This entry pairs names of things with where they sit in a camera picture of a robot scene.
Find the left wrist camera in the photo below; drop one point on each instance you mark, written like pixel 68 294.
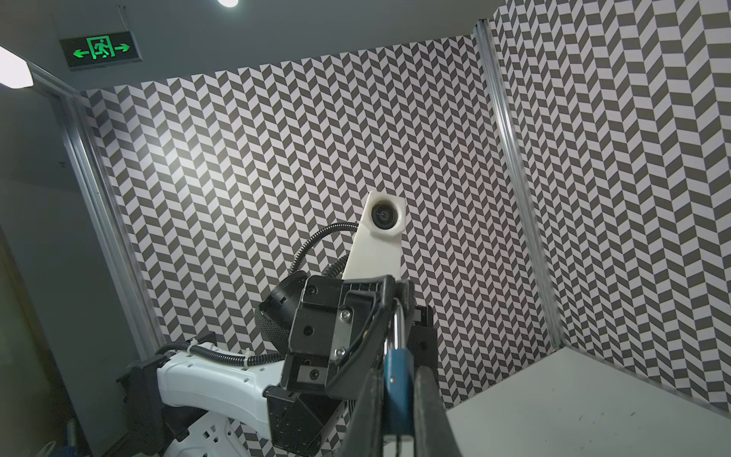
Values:
pixel 377 245

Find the blue padlock with key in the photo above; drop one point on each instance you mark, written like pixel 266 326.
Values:
pixel 398 373

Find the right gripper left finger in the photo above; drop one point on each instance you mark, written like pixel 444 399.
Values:
pixel 364 436

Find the green exit sign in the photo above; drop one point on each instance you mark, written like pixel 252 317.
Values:
pixel 99 51

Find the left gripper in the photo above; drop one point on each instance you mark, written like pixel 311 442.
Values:
pixel 340 328

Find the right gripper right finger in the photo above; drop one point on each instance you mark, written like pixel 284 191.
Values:
pixel 433 435

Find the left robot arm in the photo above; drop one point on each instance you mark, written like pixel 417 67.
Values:
pixel 183 401

